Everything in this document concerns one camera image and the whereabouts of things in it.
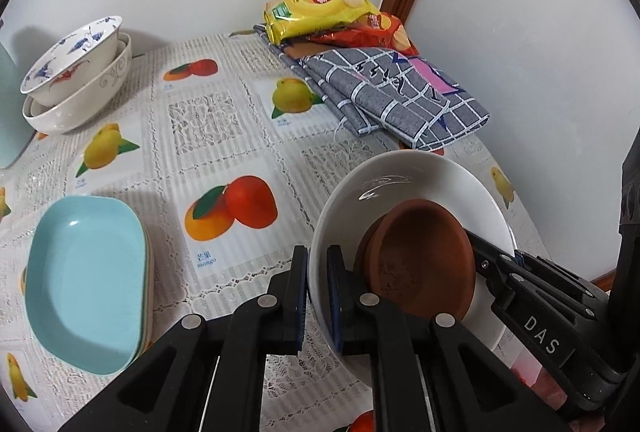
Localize red chip bag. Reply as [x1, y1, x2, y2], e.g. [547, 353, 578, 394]
[310, 11, 420, 56]

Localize grey patterned white bowl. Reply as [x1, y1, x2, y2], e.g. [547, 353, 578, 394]
[22, 32, 133, 134]

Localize light blue thermos jug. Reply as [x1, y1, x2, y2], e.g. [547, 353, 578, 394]
[0, 43, 29, 170]

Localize small brown dish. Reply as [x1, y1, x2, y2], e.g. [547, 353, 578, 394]
[354, 198, 477, 324]

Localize light blue square plate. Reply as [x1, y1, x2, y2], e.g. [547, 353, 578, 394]
[25, 195, 151, 375]

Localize fruit print tablecloth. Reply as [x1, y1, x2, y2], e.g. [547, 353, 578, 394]
[0, 30, 551, 432]

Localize blue painted porcelain bowl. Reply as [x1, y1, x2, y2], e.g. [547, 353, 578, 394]
[20, 15, 124, 107]

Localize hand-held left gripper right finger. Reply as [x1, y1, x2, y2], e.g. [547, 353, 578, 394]
[326, 245, 571, 432]

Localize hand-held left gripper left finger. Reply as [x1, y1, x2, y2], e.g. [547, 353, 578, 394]
[57, 245, 308, 432]

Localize plain white bowl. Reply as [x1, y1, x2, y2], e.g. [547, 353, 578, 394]
[307, 149, 516, 355]

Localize grey checkered cloth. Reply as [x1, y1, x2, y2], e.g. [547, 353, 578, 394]
[252, 23, 491, 151]

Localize yellow chip bag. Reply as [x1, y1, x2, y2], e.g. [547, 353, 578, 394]
[264, 0, 382, 46]

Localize cream nested bowl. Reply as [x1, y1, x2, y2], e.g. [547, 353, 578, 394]
[24, 31, 132, 118]

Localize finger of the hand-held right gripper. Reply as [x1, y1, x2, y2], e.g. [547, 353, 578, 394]
[466, 229, 522, 297]
[514, 251, 610, 314]

